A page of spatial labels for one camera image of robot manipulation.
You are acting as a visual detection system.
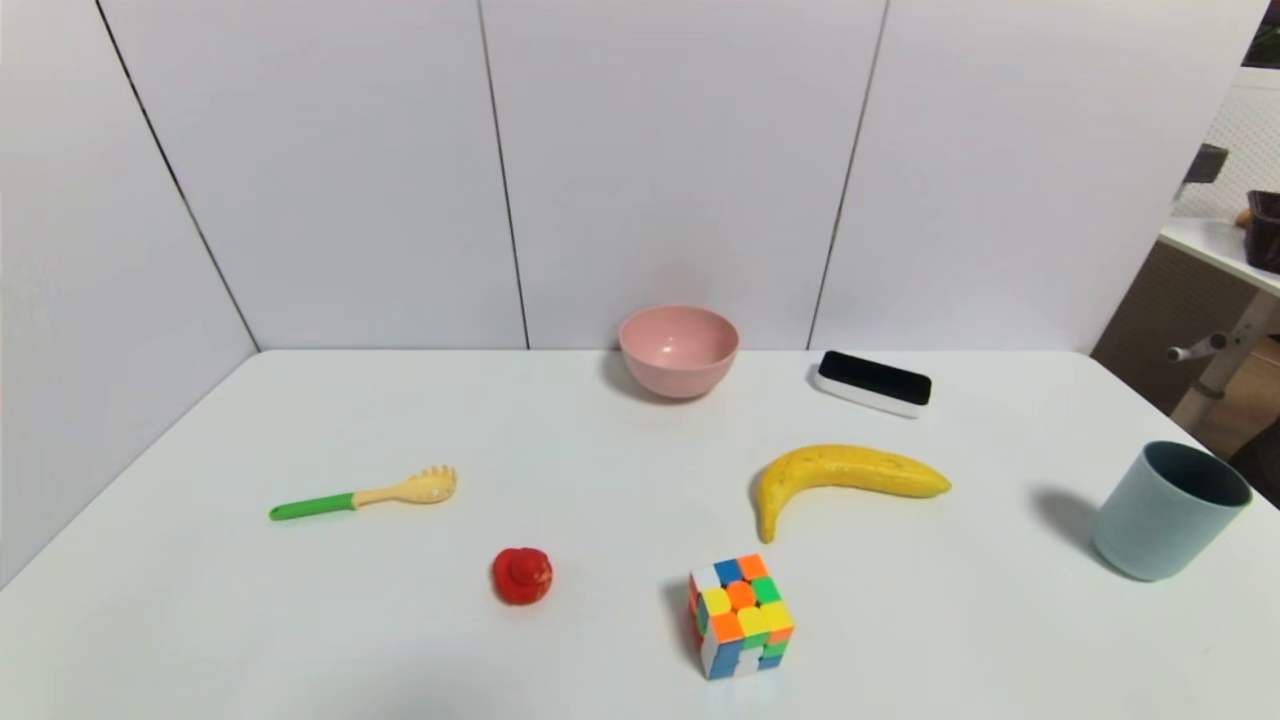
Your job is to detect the grey-blue plastic cup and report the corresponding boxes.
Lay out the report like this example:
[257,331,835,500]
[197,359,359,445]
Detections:
[1092,441,1254,583]

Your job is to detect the pink bowl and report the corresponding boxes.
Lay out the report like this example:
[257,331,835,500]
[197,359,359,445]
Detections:
[618,305,741,401]

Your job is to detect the black and white board eraser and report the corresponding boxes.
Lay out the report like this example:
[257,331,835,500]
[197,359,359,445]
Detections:
[812,350,933,419]

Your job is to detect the yellow banana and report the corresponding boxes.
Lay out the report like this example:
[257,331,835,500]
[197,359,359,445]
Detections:
[753,444,953,545]

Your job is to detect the red rubber duck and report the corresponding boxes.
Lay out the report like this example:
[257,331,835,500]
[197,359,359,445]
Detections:
[491,547,554,606]

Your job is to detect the multicoloured puzzle cube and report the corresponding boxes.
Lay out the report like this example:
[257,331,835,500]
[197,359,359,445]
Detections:
[687,554,796,681]

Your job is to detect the white desk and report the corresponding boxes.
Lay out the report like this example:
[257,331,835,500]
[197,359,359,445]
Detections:
[1159,216,1280,298]

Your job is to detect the white desk leg with crank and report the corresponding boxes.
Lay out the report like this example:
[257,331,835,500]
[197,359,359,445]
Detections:
[1166,291,1280,433]

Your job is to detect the dark grey box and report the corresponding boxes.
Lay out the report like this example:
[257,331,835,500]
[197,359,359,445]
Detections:
[1183,143,1230,187]

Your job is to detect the black container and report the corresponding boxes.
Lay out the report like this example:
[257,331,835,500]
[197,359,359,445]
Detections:
[1244,190,1280,275]

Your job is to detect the yellow pasta spoon green handle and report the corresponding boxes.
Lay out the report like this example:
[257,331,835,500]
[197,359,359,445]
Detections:
[268,465,459,522]

